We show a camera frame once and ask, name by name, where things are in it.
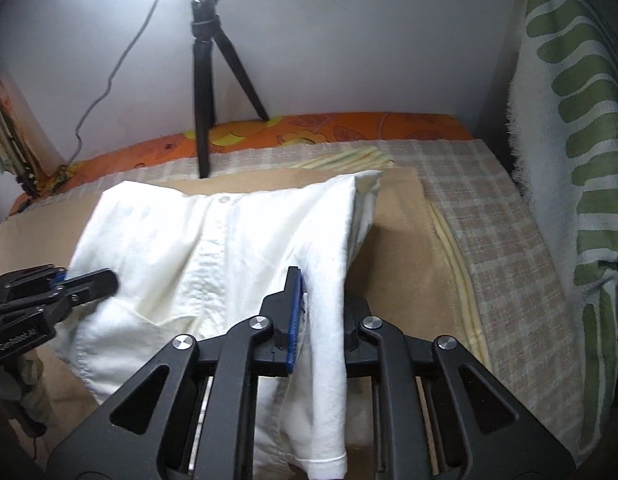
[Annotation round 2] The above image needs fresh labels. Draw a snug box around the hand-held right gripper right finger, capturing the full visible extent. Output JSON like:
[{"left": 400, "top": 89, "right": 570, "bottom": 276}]
[{"left": 341, "top": 295, "right": 577, "bottom": 480}]

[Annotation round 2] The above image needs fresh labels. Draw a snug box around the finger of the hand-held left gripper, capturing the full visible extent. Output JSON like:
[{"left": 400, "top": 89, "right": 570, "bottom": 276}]
[
  {"left": 49, "top": 268, "right": 120, "bottom": 312},
  {"left": 0, "top": 265, "right": 68, "bottom": 302}
]

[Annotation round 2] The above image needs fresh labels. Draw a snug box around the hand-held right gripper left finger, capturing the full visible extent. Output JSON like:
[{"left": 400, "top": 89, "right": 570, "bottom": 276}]
[{"left": 46, "top": 266, "right": 310, "bottom": 480}]

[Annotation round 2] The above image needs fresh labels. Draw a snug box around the white button-up shirt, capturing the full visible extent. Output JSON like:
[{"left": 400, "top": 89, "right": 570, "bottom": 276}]
[{"left": 54, "top": 170, "right": 382, "bottom": 480}]

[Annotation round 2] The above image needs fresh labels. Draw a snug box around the tan blanket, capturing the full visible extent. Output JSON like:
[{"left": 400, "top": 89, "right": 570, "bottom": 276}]
[{"left": 0, "top": 166, "right": 490, "bottom": 480}]

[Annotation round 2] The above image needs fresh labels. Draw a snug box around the pale yellow striped sheet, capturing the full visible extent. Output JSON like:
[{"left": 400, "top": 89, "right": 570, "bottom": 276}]
[{"left": 299, "top": 146, "right": 490, "bottom": 368}]

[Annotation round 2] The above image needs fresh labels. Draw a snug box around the beige checked blanket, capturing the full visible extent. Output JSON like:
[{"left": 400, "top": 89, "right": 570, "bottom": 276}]
[{"left": 26, "top": 139, "right": 585, "bottom": 461}]

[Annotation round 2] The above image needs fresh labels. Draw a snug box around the orange patterned hanging cloth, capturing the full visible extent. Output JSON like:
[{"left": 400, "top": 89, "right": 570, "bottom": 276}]
[{"left": 0, "top": 75, "right": 27, "bottom": 176}]

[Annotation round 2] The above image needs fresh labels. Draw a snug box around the orange floral bedsheet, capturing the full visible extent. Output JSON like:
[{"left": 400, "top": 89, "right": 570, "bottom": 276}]
[{"left": 9, "top": 111, "right": 475, "bottom": 216}]

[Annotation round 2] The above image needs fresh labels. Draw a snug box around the black tabletop tripod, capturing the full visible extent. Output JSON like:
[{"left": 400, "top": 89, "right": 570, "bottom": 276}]
[{"left": 185, "top": 0, "right": 271, "bottom": 179}]

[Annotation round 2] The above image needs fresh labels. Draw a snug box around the ring light black cable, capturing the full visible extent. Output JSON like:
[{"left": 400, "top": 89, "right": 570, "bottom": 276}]
[{"left": 64, "top": 0, "right": 162, "bottom": 166}]

